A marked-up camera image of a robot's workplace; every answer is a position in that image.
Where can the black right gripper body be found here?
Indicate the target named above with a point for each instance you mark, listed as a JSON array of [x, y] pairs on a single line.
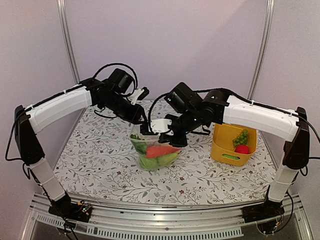
[[188, 121]]

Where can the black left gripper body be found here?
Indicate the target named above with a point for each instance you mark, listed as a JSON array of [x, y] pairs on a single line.
[[125, 113]]

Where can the orange carrot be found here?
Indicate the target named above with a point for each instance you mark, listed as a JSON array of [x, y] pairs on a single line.
[[157, 151]]

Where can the green leafy vegetable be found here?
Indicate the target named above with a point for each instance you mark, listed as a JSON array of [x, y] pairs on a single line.
[[139, 145]]

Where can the clear zip top bag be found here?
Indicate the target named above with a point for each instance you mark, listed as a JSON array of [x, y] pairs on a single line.
[[150, 141]]

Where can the green bitter gourd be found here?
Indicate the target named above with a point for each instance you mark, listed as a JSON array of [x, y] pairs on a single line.
[[232, 157]]

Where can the green grapes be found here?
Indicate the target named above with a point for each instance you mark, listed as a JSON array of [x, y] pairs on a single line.
[[242, 138]]

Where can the red fruit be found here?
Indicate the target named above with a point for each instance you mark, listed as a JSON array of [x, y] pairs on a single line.
[[242, 149]]

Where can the green pear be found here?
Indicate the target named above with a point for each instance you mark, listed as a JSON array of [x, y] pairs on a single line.
[[167, 159]]

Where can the green apple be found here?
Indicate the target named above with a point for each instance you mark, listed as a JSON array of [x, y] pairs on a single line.
[[148, 163]]

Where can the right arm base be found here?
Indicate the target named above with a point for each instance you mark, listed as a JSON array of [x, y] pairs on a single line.
[[267, 216]]

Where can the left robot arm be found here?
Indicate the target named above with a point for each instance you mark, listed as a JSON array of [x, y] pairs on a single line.
[[118, 93]]

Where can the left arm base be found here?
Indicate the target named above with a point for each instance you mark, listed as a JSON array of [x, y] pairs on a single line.
[[69, 210]]

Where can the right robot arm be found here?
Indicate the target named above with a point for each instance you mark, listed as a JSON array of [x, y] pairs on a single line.
[[223, 106]]

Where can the yellow plastic basket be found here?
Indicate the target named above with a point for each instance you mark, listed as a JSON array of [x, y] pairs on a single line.
[[223, 135]]

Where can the floral table cover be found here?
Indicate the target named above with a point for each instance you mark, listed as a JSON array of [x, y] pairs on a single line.
[[100, 161]]

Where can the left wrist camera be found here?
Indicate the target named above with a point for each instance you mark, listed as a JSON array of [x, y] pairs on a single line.
[[138, 95]]

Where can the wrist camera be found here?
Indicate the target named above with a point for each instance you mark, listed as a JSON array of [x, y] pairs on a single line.
[[157, 126], [138, 95]]

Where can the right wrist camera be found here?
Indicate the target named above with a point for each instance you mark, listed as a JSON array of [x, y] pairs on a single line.
[[157, 126]]

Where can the aluminium front rail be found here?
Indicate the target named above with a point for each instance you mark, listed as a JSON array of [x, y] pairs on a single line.
[[121, 220]]

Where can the left aluminium post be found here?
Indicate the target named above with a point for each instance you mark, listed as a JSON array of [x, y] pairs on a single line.
[[61, 7]]

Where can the aluminium post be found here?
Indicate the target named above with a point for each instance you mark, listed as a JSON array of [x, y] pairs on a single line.
[[61, 7], [263, 47]]

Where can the right aluminium post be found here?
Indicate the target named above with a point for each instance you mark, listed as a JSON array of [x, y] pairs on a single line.
[[263, 47]]

